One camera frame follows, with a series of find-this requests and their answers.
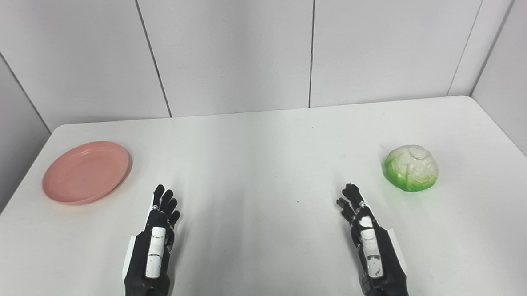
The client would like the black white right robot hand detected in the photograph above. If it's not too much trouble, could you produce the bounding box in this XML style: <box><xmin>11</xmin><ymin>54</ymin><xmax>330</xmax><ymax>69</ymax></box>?
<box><xmin>335</xmin><ymin>180</ymin><xmax>410</xmax><ymax>296</ymax></box>

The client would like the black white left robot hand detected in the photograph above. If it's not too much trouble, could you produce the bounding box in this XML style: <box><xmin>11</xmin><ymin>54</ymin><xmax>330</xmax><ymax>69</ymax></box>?
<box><xmin>119</xmin><ymin>184</ymin><xmax>184</xmax><ymax>296</ymax></box>

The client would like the green white toy cabbage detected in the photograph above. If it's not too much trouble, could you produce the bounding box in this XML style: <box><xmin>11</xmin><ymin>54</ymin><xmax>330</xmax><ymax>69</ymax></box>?
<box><xmin>383</xmin><ymin>144</ymin><xmax>440</xmax><ymax>193</ymax></box>

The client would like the pink plastic plate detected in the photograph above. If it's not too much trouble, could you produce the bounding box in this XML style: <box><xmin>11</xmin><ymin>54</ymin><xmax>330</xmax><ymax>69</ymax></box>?
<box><xmin>40</xmin><ymin>140</ymin><xmax>134</xmax><ymax>207</ymax></box>

